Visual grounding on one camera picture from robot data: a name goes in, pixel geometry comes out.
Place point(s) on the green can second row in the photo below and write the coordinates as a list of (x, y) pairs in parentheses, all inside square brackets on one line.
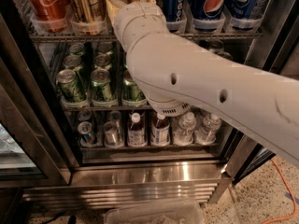
[(103, 61), (76, 64)]

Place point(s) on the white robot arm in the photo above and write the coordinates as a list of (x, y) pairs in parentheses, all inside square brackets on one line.
[(173, 71)]

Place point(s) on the brown tea bottle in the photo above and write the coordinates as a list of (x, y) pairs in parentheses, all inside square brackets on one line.
[(159, 135), (136, 131)]

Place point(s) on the green can second row left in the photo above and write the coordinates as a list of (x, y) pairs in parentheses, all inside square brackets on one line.
[(76, 64)]

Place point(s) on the green can second row middle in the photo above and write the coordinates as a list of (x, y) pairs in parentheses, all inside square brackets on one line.
[(103, 61)]

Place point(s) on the green can front right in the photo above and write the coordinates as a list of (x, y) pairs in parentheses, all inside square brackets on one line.
[(131, 91)]

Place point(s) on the clear water bottle right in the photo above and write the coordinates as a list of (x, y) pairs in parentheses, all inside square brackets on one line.
[(206, 133)]

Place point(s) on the clear water bottle left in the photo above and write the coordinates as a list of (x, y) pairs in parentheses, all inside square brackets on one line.
[(183, 134)]

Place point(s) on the clear water bottle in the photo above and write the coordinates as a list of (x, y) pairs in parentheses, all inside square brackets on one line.
[(183, 134), (206, 133)]

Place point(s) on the gold can left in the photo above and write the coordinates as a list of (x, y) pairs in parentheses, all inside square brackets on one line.
[(87, 11)]

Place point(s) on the red Coca-Cola can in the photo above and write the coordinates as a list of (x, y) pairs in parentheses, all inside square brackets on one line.
[(49, 10)]

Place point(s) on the green can front left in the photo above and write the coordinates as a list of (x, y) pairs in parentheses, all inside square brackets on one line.
[(70, 86)]

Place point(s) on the stainless steel fridge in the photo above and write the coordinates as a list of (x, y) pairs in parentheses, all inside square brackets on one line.
[(63, 174)]

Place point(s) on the silver can bottom left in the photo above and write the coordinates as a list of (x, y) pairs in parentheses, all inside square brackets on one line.
[(86, 132)]

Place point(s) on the clear plastic bin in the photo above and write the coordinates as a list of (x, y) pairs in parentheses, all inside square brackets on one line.
[(179, 211)]

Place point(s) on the green can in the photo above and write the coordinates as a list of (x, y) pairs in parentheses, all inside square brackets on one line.
[(70, 86), (131, 91), (102, 91)]

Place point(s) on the blue Pepsi can left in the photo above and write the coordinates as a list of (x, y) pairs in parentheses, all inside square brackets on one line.
[(172, 9)]

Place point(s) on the brown tea bottle left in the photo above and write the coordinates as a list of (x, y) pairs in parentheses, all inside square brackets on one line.
[(136, 131)]

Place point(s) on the green can front middle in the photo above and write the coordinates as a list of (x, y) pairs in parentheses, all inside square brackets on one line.
[(102, 91)]

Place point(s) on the silver can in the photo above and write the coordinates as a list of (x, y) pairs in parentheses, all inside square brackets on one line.
[(86, 132), (111, 133)]

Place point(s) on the blue Pepsi can middle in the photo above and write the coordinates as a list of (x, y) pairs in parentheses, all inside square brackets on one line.
[(207, 10)]

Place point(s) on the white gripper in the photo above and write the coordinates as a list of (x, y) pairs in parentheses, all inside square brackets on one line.
[(136, 12)]

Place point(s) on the brown tea bottle right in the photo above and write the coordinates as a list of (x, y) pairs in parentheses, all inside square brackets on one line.
[(159, 135)]

